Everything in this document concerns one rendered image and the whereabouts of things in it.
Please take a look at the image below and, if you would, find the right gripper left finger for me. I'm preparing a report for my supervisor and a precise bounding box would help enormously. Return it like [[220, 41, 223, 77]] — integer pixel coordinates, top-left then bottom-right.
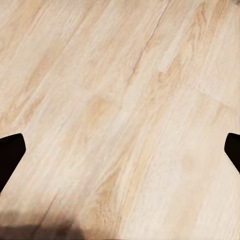
[[0, 133, 26, 193]]

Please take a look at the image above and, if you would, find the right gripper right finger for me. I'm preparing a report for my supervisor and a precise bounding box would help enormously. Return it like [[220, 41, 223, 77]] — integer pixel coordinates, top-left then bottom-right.
[[224, 132, 240, 173]]

